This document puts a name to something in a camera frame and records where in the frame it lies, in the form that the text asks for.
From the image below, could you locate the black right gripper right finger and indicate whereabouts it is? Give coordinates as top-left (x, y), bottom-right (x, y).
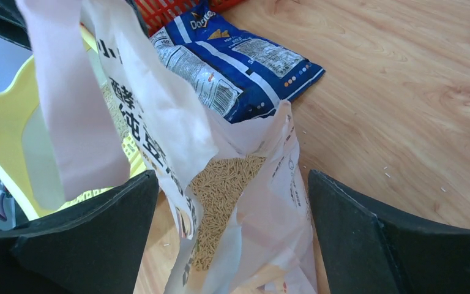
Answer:
top-left (308, 170), bottom-right (470, 293)

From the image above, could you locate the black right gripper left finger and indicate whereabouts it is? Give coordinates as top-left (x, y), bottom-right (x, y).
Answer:
top-left (0, 171), bottom-right (159, 293)

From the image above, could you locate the pink cat litter bag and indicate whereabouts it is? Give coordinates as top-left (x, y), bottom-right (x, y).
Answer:
top-left (17, 1), bottom-right (317, 293)

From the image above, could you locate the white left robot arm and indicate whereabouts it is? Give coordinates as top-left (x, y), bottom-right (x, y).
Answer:
top-left (0, 0), bottom-right (31, 50)

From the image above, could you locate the yellow plastic litter box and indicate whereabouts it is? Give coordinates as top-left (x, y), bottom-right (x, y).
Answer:
top-left (0, 28), bottom-right (146, 220)

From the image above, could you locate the blue chips bag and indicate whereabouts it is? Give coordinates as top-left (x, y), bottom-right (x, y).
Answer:
top-left (150, 1), bottom-right (325, 123)

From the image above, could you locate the red plastic basket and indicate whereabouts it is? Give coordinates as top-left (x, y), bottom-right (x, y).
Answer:
top-left (133, 0), bottom-right (242, 36)

